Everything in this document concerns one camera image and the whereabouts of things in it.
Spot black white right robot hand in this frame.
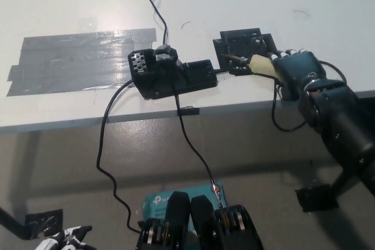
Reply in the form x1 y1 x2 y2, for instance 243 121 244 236
268 47 329 102

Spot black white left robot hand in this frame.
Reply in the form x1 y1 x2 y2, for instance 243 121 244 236
35 225 96 250

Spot soldering iron cream taped handle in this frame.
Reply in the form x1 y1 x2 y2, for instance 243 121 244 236
220 53 278 77

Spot black soldering iron stand base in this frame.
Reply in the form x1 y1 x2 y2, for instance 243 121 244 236
128 44 218 100

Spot black robot torso silver ribs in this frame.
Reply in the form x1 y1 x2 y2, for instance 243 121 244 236
134 191 264 250

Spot black floor tape patch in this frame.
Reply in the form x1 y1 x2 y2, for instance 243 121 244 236
295 184 339 213
25 208 64 239

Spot black table leg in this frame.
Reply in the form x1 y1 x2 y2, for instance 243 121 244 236
0 207 26 239

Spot black square printed tray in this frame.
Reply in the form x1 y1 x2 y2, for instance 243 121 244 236
213 28 278 76

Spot teal TP-Link box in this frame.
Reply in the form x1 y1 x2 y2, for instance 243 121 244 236
142 184 226 230

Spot small black tape strip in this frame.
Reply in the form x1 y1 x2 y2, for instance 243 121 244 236
178 106 200 117

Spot black soldering iron cord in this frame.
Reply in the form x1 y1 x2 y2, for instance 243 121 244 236
215 60 347 133

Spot black cable to robot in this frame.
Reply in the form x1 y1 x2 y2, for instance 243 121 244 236
96 80 143 233

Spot black wire with bare end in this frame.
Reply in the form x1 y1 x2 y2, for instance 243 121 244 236
148 0 223 207

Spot grey duct tape patch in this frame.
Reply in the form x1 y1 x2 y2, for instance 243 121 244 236
5 28 156 97

